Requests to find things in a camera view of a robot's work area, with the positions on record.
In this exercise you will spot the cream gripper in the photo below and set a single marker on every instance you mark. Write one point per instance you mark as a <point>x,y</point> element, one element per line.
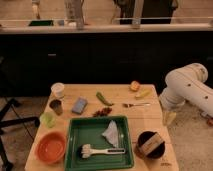
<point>168,117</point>

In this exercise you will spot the wooden block eraser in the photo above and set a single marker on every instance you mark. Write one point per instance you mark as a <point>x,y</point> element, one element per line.
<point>151,144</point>

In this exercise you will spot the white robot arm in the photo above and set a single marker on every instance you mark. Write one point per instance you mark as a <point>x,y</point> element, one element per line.
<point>186,84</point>

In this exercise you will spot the dark brown bowl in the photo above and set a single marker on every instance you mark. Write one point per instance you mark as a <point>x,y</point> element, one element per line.
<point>149,136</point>

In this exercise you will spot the orange red bowl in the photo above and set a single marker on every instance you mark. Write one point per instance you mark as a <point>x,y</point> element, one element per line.
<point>51,148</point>

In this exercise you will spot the yellow banana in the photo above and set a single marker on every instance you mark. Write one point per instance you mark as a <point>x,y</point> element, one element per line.
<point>143,94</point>

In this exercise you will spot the wooden table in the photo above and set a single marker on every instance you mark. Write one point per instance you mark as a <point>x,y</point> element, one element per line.
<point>140,118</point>

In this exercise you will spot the metal fork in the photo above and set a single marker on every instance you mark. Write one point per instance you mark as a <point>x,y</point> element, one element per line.
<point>129,105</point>

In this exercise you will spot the orange fruit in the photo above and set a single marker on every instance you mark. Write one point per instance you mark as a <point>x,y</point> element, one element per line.
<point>134,86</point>

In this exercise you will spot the dark red grapes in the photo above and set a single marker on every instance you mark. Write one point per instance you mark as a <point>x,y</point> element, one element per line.
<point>103,112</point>

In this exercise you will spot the green plastic tray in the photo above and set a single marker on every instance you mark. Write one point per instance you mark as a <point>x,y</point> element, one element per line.
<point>89,131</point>

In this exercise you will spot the white dish brush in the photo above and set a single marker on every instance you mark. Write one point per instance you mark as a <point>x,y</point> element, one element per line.
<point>87,150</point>

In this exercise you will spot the blue sponge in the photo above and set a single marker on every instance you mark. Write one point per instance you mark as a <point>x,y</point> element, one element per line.
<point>79,106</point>

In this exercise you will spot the dark brown cup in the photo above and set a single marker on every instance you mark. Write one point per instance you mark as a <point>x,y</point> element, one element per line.
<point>56,106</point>

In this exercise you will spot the white paper cup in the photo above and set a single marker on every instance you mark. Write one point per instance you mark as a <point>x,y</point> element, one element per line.
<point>58,90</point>

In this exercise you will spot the light green cup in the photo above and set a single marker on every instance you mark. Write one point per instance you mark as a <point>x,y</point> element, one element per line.
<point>48,120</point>

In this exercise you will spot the black office chair base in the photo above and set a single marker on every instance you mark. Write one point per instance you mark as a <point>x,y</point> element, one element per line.
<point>6,164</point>

